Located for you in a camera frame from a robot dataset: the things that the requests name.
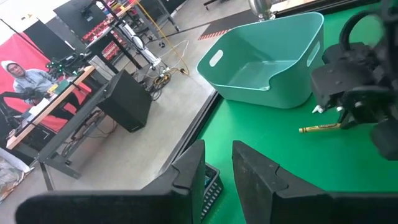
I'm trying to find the floor cable bundle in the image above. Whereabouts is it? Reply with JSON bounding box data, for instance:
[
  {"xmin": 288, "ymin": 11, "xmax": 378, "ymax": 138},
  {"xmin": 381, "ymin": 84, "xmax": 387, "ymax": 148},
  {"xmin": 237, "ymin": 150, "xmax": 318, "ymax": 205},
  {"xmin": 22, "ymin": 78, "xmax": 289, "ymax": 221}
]
[{"xmin": 150, "ymin": 66, "xmax": 175, "ymax": 95}]

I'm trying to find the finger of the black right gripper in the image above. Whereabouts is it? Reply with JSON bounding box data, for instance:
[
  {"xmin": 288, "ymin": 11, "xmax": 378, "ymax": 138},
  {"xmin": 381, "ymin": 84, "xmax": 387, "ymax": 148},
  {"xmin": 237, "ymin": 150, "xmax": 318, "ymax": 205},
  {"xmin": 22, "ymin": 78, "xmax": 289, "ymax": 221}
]
[
  {"xmin": 371, "ymin": 119, "xmax": 398, "ymax": 161},
  {"xmin": 337, "ymin": 107, "xmax": 358, "ymax": 130}
]

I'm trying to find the person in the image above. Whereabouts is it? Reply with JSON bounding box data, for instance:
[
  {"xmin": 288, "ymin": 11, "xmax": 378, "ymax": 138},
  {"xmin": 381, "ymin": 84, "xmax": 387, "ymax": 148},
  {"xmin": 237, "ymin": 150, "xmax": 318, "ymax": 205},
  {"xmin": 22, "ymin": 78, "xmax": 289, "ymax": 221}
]
[{"xmin": 0, "ymin": 60, "xmax": 60, "ymax": 105}]

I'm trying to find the teal plastic bin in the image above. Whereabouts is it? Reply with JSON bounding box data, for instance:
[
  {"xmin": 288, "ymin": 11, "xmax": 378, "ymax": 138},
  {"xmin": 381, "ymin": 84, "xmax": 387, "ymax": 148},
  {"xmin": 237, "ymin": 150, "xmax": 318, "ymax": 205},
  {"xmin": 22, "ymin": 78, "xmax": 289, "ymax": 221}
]
[{"xmin": 197, "ymin": 11, "xmax": 325, "ymax": 110}]

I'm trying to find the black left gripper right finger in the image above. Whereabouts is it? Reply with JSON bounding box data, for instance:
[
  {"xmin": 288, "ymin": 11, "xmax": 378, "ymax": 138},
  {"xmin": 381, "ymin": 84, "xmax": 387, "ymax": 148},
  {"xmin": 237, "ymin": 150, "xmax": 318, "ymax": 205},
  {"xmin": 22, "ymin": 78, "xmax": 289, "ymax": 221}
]
[{"xmin": 232, "ymin": 141, "xmax": 398, "ymax": 224}]

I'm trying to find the red backdrop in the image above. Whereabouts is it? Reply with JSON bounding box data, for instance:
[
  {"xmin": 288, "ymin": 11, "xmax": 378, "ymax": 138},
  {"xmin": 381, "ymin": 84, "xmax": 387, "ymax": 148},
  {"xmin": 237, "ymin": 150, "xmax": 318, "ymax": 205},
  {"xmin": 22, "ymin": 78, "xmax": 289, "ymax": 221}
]
[{"xmin": 0, "ymin": 32, "xmax": 93, "ymax": 133}]

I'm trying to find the black mesh basket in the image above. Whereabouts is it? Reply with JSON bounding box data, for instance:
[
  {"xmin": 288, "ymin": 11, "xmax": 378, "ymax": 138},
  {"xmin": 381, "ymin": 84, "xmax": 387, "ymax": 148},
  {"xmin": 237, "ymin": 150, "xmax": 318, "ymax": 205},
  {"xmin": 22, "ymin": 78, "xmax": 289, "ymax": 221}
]
[{"xmin": 200, "ymin": 162, "xmax": 224, "ymax": 220}]

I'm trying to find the black floor mat striped edge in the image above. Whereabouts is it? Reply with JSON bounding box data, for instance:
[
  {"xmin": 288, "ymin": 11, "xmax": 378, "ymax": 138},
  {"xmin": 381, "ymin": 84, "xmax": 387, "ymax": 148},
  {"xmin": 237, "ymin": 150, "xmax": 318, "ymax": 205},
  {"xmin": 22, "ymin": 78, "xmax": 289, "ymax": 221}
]
[{"xmin": 198, "ymin": 9, "xmax": 259, "ymax": 40}]

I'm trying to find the patterned cloth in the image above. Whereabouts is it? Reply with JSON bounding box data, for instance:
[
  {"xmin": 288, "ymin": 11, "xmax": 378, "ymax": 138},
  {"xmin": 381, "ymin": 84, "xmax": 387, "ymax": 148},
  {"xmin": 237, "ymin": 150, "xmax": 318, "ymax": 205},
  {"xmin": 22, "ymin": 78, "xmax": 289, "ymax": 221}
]
[{"xmin": 0, "ymin": 149, "xmax": 32, "ymax": 203}]

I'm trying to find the black board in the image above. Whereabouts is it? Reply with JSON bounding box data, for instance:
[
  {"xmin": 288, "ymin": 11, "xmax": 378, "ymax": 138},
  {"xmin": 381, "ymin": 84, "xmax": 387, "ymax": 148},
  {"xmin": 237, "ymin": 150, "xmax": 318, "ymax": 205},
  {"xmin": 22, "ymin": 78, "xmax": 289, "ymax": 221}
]
[{"xmin": 23, "ymin": 20, "xmax": 75, "ymax": 62}]

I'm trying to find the wooden desk top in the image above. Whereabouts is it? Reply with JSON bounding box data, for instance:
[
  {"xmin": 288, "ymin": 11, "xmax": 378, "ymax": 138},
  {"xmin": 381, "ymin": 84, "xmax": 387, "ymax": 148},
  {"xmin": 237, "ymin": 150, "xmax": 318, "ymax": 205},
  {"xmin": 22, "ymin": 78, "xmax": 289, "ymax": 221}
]
[{"xmin": 6, "ymin": 65, "xmax": 96, "ymax": 150}]

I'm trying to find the black box cabinet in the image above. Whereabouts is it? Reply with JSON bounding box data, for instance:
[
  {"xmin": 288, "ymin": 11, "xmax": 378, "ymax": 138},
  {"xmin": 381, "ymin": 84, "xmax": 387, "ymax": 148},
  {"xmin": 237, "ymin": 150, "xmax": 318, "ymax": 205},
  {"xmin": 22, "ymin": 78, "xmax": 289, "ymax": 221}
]
[{"xmin": 97, "ymin": 70, "xmax": 153, "ymax": 134}]

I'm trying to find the grey metal desk frame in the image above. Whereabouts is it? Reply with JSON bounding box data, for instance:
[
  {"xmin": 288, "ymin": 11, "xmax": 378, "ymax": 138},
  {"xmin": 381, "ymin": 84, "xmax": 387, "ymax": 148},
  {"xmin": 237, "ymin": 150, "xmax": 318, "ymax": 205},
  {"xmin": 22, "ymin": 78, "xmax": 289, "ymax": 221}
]
[{"xmin": 37, "ymin": 90, "xmax": 113, "ymax": 190}]

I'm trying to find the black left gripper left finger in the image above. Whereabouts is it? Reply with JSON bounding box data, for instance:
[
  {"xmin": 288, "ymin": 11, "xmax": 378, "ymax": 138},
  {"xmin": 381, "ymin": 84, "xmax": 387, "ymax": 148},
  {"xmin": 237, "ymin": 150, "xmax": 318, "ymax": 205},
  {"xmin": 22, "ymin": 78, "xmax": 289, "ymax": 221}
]
[{"xmin": 15, "ymin": 139, "xmax": 206, "ymax": 224}]

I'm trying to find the yellow crayon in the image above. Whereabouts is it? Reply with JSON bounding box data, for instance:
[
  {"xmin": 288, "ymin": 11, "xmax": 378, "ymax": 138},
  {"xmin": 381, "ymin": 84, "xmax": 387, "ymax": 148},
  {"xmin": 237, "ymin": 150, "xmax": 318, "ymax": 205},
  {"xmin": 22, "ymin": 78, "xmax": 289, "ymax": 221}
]
[{"xmin": 298, "ymin": 123, "xmax": 342, "ymax": 134}]

